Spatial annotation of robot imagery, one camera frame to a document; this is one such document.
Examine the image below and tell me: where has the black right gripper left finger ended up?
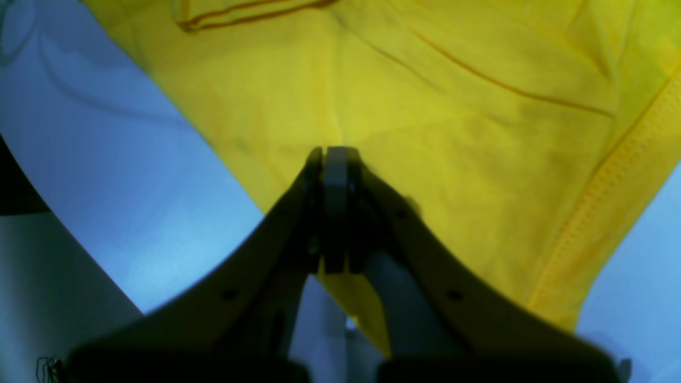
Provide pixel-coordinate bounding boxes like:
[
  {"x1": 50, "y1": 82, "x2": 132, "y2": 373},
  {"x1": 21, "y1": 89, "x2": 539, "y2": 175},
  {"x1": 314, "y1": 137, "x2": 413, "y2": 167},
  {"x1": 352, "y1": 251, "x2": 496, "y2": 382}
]
[{"x1": 64, "y1": 147, "x2": 323, "y2": 382}]

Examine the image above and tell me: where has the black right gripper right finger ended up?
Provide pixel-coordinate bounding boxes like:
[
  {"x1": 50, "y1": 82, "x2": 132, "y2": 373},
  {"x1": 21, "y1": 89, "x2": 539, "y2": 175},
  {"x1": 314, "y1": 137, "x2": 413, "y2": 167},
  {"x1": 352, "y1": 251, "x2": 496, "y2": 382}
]
[{"x1": 347, "y1": 148, "x2": 620, "y2": 382}]

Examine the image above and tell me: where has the orange yellow T-shirt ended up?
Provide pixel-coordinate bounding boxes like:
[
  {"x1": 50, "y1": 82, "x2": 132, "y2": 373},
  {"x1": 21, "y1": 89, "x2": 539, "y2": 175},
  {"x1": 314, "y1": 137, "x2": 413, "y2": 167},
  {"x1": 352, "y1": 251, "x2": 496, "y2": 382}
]
[{"x1": 85, "y1": 1, "x2": 680, "y2": 332}]

